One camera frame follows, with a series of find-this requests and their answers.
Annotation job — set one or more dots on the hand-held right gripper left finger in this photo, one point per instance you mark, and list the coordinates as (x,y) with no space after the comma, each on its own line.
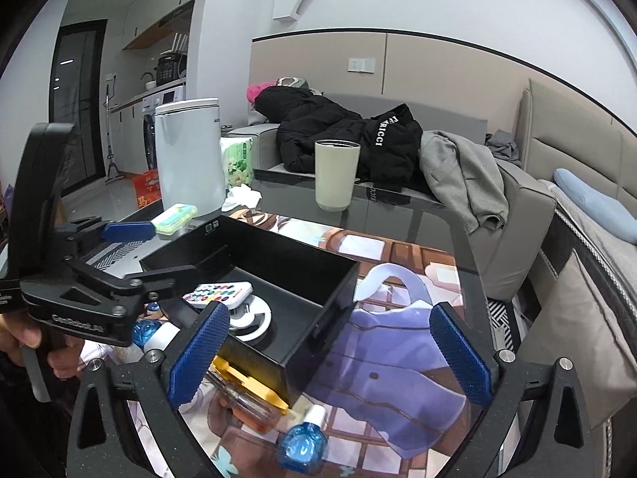
(199,353)

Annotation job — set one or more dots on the mop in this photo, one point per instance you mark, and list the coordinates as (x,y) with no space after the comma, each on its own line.
(108,134)

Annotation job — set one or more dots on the black microwave oven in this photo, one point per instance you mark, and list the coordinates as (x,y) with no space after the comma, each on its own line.
(168,69)

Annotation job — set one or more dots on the grey green cloth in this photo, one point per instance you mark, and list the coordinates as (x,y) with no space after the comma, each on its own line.
(293,82)

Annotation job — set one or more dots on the blue correction tape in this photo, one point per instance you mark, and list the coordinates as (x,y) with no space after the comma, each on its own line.
(144,331)
(301,445)

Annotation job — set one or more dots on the black puffer jacket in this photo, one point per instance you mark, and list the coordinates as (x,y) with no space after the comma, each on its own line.
(308,129)

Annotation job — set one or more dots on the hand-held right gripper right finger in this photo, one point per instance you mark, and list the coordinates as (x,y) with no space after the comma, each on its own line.
(458,353)

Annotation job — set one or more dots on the bed with grey bedding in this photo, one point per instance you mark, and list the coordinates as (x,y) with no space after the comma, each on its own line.
(592,254)

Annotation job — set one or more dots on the grey sofa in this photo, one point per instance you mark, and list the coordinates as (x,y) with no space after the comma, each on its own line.
(522,214)

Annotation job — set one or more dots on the person's left hand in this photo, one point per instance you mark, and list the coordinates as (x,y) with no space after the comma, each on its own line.
(64,363)

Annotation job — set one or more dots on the crumpled white tissue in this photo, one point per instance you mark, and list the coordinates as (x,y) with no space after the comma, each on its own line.
(244,196)

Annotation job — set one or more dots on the dark glass door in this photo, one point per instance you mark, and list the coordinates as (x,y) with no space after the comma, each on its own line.
(79,109)

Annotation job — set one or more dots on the black hoodie with white print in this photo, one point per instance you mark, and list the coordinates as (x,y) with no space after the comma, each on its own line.
(393,144)

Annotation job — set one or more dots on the white cylindrical appliance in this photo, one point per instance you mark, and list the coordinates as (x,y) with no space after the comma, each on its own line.
(189,159)

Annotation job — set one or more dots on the dark grey garment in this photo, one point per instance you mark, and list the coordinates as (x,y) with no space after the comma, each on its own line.
(502,147)

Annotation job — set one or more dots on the pink hat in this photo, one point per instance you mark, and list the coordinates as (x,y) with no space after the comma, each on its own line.
(259,90)

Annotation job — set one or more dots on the light blue pillow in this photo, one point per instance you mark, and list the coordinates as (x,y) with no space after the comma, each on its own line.
(592,199)

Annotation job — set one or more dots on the white remote with coloured buttons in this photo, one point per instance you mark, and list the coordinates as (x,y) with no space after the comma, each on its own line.
(219,293)

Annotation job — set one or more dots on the white wall cabinet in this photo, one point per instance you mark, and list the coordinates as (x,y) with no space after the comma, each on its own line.
(149,20)

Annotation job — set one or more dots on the black white patterned rug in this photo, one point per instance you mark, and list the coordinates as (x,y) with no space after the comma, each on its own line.
(502,321)

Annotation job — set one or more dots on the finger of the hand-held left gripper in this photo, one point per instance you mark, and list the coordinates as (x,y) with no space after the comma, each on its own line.
(189,274)
(129,230)

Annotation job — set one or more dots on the green floral tissue pack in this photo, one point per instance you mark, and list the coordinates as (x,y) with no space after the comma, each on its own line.
(239,164)

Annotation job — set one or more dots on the black storage box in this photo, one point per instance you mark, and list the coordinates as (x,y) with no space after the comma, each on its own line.
(278,259)

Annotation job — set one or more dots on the kitchen faucet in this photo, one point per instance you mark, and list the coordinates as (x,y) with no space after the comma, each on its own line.
(148,78)

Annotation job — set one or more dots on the clear plastic container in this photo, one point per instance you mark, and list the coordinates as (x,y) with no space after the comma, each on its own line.
(249,411)

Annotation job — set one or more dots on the white router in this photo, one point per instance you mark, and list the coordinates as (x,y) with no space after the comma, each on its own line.
(176,45)

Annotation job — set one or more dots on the grey hoodie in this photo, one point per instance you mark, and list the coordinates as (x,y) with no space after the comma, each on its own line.
(463,179)

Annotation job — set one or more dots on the yellow plastic tool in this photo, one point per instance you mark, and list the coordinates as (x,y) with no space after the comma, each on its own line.
(259,388)

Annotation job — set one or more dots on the white wall socket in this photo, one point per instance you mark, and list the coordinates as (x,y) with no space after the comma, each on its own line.
(361,64)

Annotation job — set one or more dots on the red cardboard box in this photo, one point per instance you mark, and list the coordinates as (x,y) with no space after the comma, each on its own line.
(147,186)

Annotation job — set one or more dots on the beige cushion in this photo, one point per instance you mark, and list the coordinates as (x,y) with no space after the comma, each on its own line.
(582,328)

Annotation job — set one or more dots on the white washing machine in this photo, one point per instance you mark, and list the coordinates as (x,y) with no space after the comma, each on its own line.
(166,97)

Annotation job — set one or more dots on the green plastic case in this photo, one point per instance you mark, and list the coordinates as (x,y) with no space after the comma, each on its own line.
(174,219)

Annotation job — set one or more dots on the beige padded headboard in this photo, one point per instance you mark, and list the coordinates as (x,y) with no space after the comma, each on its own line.
(562,134)

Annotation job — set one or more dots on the beige cup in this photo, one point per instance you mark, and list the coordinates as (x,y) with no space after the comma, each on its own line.
(336,179)

